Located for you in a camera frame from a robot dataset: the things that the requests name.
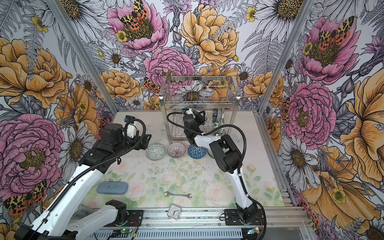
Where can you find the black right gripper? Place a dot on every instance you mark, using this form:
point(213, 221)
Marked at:
point(202, 118)

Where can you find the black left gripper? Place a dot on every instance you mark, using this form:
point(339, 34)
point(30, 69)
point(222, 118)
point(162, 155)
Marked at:
point(145, 144)

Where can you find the green leaf pattern bowl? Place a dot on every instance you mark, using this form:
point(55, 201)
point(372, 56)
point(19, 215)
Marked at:
point(220, 131)

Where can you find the dark grey patterned bowl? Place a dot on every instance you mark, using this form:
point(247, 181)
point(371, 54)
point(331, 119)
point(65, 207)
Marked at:
point(217, 115)

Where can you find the mint green striped bowl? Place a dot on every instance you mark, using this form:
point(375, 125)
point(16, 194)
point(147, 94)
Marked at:
point(210, 153)

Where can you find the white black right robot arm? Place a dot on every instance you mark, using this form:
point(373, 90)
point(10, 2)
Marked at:
point(227, 155)

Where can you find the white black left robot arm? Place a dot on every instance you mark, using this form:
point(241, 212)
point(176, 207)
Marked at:
point(55, 222)

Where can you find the steel two-tier dish rack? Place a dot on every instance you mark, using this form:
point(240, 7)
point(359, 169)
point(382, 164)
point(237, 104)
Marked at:
point(202, 93)

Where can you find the blue geometric pattern bowl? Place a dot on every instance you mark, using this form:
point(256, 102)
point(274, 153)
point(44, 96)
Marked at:
point(196, 152)

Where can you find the pink striped bowl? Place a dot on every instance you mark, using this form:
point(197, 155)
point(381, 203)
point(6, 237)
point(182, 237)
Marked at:
point(176, 150)

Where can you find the pale green patterned bowl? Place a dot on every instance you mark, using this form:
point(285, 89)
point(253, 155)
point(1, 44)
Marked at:
point(155, 152)

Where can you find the steel open-end wrench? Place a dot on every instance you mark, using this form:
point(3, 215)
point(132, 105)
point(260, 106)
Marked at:
point(168, 194)

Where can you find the small white square clock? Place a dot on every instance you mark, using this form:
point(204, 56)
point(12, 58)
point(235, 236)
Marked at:
point(174, 212)

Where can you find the left green circuit board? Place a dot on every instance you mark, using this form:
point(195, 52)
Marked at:
point(124, 233)

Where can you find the green circuit board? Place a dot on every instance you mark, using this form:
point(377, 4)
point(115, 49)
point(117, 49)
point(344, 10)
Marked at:
point(253, 231)
point(124, 233)

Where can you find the right green circuit board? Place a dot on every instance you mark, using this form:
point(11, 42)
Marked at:
point(253, 231)

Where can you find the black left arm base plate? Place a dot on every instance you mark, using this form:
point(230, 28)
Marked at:
point(134, 218)

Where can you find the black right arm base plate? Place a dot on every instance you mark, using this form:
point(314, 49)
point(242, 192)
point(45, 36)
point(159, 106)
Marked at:
point(235, 217)

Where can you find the white slotted cable duct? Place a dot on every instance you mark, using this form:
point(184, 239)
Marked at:
point(175, 234)

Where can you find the aluminium front rail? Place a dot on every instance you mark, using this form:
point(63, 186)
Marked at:
point(276, 217)

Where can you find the right aluminium corner post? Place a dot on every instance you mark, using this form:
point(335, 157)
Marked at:
point(291, 40)

